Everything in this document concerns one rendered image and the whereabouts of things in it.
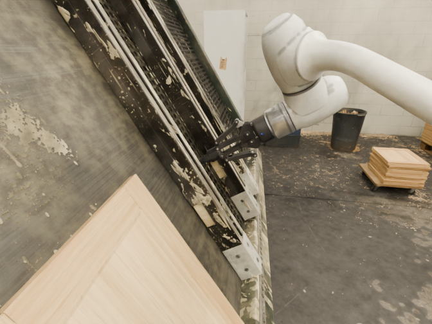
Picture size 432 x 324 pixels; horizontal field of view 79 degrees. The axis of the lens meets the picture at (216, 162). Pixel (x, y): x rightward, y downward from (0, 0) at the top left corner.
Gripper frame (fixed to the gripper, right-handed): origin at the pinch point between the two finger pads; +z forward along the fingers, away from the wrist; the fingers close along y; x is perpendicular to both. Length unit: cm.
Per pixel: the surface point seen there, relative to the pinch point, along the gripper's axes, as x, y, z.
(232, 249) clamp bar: 12.3, -25.3, 4.9
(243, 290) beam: 15.5, -37.6, 7.5
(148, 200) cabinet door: 29.3, 5.2, 6.3
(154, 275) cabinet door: 40.3, -4.4, 6.7
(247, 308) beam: 21.9, -37.7, 6.1
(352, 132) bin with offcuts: -355, -164, -106
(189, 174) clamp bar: 12.4, 1.3, 3.0
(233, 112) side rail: -111, -8, 5
